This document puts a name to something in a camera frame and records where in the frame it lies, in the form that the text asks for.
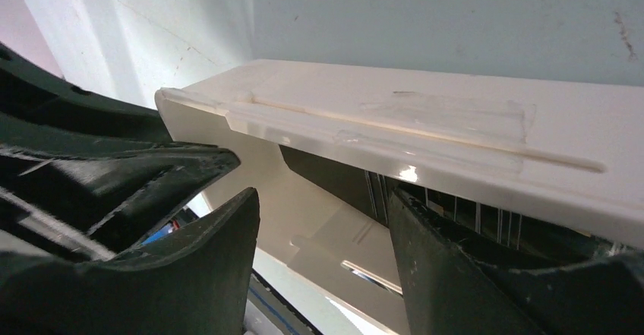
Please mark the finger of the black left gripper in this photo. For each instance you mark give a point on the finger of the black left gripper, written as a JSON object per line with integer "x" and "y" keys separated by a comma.
{"x": 31, "y": 94}
{"x": 98, "y": 204}

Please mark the white plastic bin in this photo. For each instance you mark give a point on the white plastic bin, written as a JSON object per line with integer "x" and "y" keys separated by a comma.
{"x": 569, "y": 154}

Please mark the black credit card in bin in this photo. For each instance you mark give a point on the black credit card in bin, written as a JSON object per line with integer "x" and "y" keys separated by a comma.
{"x": 369, "y": 193}

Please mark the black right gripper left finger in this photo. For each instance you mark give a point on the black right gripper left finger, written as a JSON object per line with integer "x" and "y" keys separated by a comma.
{"x": 192, "y": 281}

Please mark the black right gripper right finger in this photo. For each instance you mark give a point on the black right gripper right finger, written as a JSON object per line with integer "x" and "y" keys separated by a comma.
{"x": 455, "y": 281}

